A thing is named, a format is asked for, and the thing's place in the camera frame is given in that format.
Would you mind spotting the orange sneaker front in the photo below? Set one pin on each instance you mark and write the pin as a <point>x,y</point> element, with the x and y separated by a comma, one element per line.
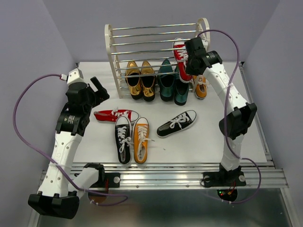
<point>141,130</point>

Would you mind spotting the green loafer right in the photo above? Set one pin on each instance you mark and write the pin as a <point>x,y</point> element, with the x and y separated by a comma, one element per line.
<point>181,89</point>

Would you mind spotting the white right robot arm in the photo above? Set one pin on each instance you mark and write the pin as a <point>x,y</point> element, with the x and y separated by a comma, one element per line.
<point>238,113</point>

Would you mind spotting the orange sneaker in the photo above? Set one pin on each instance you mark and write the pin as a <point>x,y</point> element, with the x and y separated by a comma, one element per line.
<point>201,88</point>
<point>141,130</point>

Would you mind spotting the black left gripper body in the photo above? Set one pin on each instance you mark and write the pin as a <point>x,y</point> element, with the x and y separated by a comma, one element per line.
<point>91,103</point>

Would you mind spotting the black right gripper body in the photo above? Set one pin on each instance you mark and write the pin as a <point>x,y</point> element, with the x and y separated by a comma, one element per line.
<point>190,67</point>

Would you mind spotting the gold loafer left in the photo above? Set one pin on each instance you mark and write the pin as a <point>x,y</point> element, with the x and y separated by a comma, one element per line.
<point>133,80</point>

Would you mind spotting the orange sneaker by shelf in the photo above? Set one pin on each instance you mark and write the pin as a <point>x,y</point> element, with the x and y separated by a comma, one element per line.
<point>201,88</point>

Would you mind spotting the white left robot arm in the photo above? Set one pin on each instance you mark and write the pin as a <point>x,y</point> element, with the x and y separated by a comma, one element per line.
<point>58,195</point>

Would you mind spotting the cream metal shoe shelf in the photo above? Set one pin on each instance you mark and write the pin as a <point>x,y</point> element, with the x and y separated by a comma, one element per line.
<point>147,43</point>

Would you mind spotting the gold loafer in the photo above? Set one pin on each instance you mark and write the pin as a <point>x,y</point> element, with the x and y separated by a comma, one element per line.
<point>148,81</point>
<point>133,80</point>

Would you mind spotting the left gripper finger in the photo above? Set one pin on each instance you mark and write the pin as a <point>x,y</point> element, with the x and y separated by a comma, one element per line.
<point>96,83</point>
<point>102,94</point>

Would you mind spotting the red sneaker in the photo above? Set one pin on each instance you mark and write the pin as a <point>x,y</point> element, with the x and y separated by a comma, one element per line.
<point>181,56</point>
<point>113,115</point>

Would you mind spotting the black sneaker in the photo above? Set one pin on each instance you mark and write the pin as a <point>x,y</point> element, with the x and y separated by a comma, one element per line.
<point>123,137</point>
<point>181,122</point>

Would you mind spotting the gold loafer right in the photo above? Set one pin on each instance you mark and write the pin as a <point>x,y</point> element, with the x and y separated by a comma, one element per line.
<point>148,81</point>

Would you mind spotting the green loafer left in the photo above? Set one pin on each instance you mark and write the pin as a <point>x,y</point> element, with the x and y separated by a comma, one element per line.
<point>166,81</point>

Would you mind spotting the green loafer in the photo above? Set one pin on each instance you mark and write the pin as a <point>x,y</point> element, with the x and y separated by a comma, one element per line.
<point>181,89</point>
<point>166,81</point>

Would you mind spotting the aluminium mounting rail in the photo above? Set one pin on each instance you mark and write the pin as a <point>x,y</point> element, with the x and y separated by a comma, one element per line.
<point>189,175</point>

